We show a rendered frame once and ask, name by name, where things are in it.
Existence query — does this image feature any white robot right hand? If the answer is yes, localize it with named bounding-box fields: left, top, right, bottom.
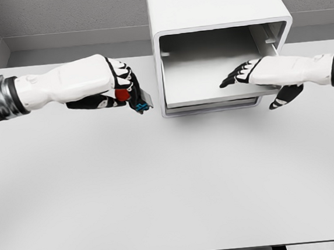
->
left=217, top=52, right=313, bottom=115

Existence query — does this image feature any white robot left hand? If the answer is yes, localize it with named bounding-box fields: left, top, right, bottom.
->
left=47, top=50, right=144, bottom=121

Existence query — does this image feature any grey load switch red knob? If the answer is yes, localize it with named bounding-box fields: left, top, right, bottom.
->
left=114, top=85, right=156, bottom=117

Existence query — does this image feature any white sliding cabinet drawer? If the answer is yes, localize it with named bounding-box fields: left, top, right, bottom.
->
left=160, top=51, right=283, bottom=110

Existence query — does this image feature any white tabletop storage cabinet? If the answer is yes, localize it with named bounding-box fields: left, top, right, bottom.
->
left=146, top=0, right=301, bottom=120

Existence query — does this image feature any white closed cabinet drawer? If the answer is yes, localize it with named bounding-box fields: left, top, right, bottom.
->
left=164, top=95, right=262, bottom=116

